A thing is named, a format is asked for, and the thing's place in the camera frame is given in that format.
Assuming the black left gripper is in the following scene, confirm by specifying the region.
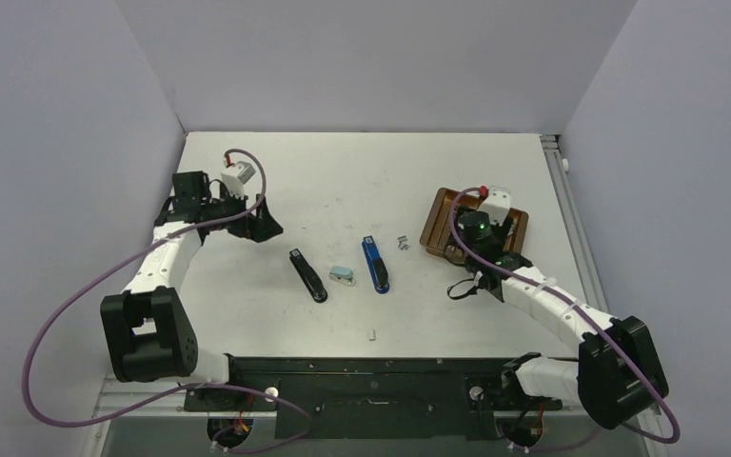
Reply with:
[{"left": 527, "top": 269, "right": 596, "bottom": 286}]
[{"left": 202, "top": 185, "right": 283, "bottom": 243}]

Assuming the brown wooden tray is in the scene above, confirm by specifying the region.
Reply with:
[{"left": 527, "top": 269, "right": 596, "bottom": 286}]
[{"left": 419, "top": 188, "right": 529, "bottom": 266}]

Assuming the black stapler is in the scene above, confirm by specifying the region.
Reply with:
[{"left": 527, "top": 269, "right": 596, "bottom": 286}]
[{"left": 288, "top": 248, "right": 328, "bottom": 303}]

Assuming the grey staple strip cluster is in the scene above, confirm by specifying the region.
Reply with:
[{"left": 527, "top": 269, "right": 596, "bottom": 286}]
[{"left": 397, "top": 235, "right": 410, "bottom": 250}]

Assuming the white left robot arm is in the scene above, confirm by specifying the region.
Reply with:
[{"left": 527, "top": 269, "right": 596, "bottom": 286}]
[{"left": 100, "top": 161, "right": 283, "bottom": 409}]

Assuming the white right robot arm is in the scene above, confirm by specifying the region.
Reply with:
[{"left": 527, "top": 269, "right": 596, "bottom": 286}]
[{"left": 449, "top": 210, "right": 670, "bottom": 429}]

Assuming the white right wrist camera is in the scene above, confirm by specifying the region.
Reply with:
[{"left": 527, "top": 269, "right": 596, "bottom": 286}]
[{"left": 478, "top": 186, "right": 512, "bottom": 226}]

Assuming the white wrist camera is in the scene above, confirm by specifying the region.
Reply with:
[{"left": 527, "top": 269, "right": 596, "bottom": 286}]
[
  {"left": 478, "top": 186, "right": 512, "bottom": 226},
  {"left": 221, "top": 161, "right": 256, "bottom": 199}
]

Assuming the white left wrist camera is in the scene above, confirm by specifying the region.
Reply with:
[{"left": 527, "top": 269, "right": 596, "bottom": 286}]
[{"left": 221, "top": 161, "right": 256, "bottom": 199}]

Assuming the aluminium side rail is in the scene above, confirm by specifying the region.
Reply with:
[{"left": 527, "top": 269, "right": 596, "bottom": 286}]
[{"left": 541, "top": 133, "right": 668, "bottom": 457}]

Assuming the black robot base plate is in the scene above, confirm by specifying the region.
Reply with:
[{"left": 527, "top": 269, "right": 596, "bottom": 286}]
[{"left": 184, "top": 357, "right": 580, "bottom": 441}]

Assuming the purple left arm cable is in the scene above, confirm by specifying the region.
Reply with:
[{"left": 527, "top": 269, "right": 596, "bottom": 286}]
[{"left": 21, "top": 149, "right": 313, "bottom": 457}]

